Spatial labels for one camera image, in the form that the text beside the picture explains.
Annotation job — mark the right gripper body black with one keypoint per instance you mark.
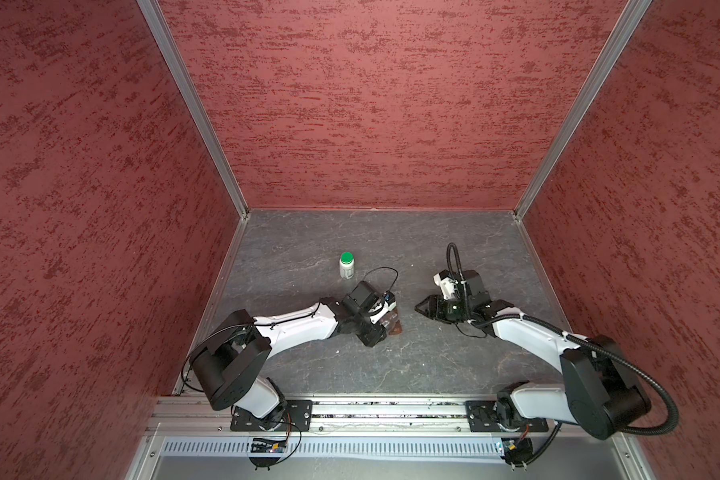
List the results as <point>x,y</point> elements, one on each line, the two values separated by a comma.
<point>449,310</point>

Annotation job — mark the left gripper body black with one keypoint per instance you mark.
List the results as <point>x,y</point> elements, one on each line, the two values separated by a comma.
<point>367,332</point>

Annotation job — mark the brown weekly pill organizer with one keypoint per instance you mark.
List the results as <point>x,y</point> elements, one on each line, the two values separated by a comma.
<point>395,329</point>

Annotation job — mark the white pill bottle green cap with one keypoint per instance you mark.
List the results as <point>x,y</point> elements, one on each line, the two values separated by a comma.
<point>347,265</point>

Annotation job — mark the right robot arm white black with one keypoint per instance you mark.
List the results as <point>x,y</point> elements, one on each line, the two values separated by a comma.
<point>597,393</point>

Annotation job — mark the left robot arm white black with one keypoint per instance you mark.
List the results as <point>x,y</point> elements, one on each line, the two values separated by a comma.
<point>228,363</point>

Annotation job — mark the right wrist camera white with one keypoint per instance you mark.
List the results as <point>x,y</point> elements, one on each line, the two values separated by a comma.
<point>450,285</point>

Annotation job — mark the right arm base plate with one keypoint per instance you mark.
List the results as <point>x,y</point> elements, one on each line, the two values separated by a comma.
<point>482,417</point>

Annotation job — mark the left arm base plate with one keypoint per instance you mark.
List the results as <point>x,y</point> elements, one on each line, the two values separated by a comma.
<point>294,415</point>

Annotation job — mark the right controller board with wires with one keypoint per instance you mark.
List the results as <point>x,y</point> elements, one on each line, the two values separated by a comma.
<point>520,452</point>

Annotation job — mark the controller board with wires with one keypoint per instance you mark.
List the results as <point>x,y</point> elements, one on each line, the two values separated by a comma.
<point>267,446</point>
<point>520,452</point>

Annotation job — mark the left controller board with wires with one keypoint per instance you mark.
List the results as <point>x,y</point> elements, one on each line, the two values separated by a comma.
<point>267,446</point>

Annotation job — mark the white slotted cable duct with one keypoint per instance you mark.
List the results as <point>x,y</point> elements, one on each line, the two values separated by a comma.
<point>480,450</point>

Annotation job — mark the aluminium front rail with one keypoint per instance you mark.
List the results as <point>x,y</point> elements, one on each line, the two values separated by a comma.
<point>331,415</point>

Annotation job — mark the right aluminium corner post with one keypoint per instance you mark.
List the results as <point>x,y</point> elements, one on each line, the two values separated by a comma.
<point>617,40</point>

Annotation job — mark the aluminium corner post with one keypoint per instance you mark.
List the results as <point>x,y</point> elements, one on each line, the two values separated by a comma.
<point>617,40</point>
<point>160,31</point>

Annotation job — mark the left aluminium corner post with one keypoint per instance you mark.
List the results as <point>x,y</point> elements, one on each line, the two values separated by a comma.
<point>160,31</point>

